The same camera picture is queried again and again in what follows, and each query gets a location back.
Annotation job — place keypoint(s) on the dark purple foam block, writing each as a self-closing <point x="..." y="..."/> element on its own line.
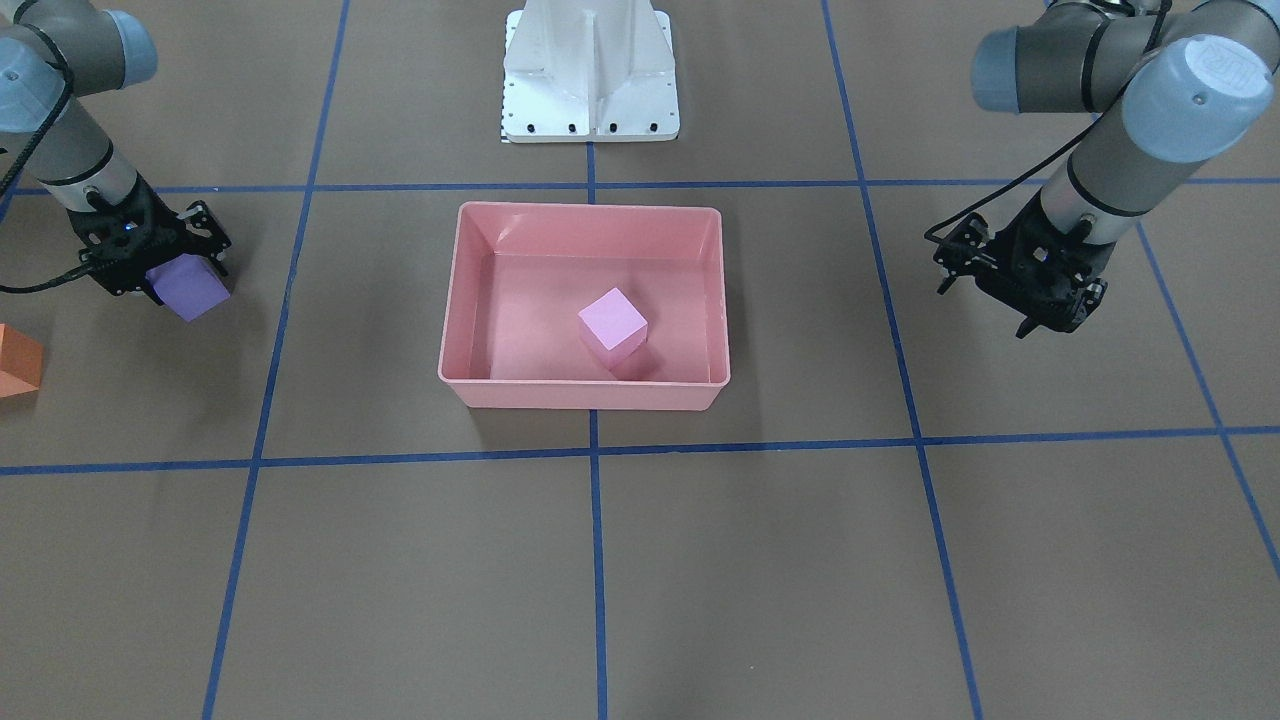
<point x="188" y="285"/>

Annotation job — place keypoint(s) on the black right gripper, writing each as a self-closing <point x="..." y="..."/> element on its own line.
<point x="172" y="239"/>

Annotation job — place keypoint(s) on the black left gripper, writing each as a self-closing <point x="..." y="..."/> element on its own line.
<point x="1006" y="253"/>

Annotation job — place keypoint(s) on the orange foam block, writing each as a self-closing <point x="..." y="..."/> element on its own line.
<point x="22" y="362"/>

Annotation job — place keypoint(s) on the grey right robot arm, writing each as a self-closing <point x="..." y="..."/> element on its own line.
<point x="53" y="54"/>

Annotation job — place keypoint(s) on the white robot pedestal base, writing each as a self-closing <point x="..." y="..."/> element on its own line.
<point x="589" y="72"/>

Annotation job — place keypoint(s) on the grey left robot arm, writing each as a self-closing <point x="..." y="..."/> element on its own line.
<point x="1166" y="92"/>

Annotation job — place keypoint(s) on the light pink foam block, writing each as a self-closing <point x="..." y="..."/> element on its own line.
<point x="612" y="324"/>

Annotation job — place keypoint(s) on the pink plastic bin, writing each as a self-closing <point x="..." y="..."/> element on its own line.
<point x="573" y="306"/>

